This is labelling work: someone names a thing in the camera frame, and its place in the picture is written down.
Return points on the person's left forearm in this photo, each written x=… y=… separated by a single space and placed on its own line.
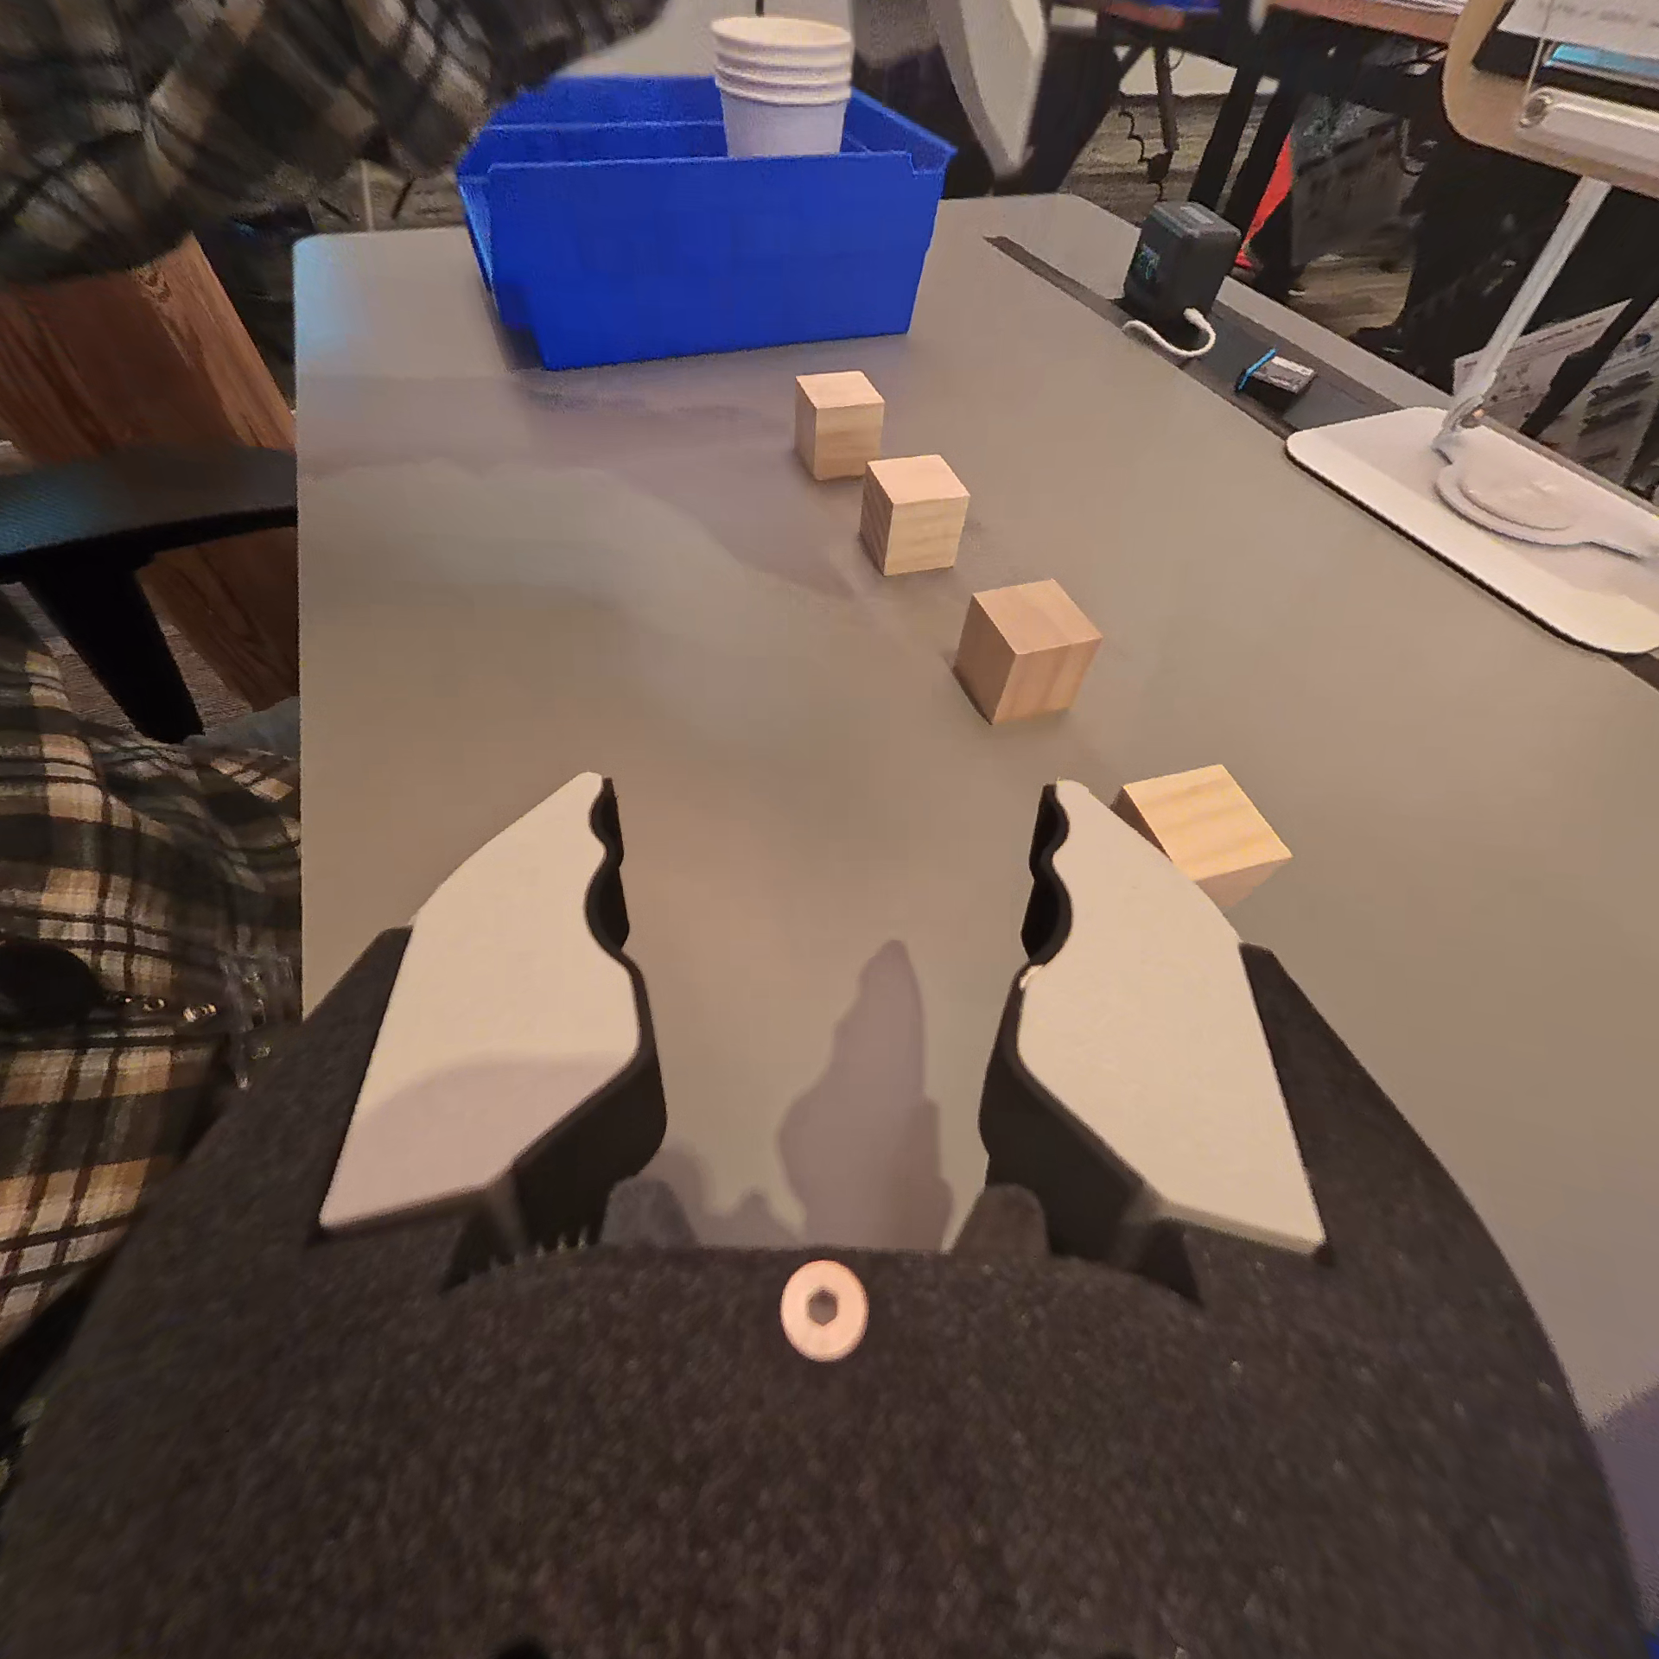
x=194 y=117

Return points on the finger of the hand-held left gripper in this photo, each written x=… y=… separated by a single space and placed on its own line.
x=998 y=65

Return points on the black chair armrest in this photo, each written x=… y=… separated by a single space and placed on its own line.
x=129 y=506

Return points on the wooden cube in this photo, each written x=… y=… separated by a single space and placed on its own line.
x=840 y=427
x=1032 y=654
x=1211 y=830
x=915 y=518

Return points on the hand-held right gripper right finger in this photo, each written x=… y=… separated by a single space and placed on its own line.
x=1160 y=1037

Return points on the small black battery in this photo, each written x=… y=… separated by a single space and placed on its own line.
x=1281 y=381

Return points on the orange traffic cone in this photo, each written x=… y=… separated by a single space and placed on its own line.
x=1269 y=219

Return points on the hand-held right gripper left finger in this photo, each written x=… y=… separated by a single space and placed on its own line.
x=493 y=1037

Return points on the blue plastic bin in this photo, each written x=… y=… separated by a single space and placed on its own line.
x=714 y=259

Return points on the black charging block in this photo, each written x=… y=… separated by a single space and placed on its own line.
x=1182 y=259

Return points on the printed paper leaflet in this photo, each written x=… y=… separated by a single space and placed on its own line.
x=1569 y=389

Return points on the person's plaid shirt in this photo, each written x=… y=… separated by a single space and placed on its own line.
x=103 y=842

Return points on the printed instruction sheet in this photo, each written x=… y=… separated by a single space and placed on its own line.
x=1581 y=12

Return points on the brown wooden cabinet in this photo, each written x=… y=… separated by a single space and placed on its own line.
x=143 y=364

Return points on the wooden office table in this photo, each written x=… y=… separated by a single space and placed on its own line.
x=1401 y=16

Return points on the patterned storage crate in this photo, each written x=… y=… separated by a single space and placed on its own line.
x=1348 y=194

